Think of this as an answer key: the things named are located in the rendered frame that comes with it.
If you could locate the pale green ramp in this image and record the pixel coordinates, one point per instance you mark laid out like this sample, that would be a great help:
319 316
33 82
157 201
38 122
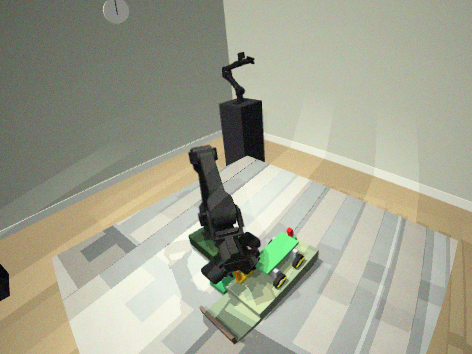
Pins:
244 306

